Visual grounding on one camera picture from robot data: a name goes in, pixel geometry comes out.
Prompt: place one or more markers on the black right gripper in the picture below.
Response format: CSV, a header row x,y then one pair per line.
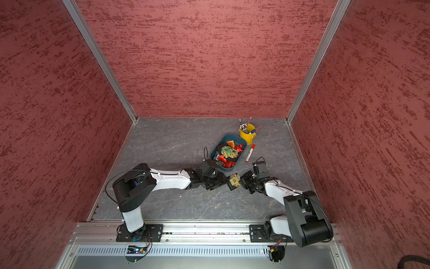
x,y
243,180

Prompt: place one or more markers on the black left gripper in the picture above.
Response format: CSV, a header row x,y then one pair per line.
x,y
220,177

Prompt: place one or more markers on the black yellow label tea bag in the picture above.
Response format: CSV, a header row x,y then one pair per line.
x,y
234,182

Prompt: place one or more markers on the red foil tea bag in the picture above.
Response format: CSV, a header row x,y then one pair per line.
x,y
221,158
229,164
239,148

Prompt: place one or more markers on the black green label tea bag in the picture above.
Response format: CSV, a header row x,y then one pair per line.
x,y
229,152

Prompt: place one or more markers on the orange tea bag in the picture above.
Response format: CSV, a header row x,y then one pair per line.
x,y
231,144

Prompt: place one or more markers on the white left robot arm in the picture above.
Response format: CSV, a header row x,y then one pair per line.
x,y
133,187

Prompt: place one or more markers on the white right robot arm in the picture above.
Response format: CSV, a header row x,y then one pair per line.
x,y
304,221

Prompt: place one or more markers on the teal plastic storage box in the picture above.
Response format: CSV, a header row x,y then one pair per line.
x,y
217,151

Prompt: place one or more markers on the red capped white marker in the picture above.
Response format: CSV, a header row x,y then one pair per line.
x,y
250,153

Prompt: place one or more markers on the yellow metal pencil bucket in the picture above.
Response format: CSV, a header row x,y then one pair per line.
x,y
248,137

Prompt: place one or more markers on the bundle of pencils with erasers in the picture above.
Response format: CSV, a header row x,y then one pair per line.
x,y
243,127

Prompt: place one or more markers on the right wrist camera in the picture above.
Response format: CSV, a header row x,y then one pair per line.
x,y
260,170

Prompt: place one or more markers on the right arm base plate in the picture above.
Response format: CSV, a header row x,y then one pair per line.
x,y
264,234

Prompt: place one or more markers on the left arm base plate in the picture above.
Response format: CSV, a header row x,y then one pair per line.
x,y
148,233

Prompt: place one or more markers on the aluminium front rail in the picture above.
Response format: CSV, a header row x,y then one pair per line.
x,y
175,232

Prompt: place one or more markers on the right aluminium corner post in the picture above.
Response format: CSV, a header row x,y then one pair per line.
x,y
333,24

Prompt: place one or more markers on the aluminium corner post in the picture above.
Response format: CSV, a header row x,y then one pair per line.
x,y
90,40
333,24

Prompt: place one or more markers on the left aluminium corner post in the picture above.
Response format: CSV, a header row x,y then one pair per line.
x,y
90,40

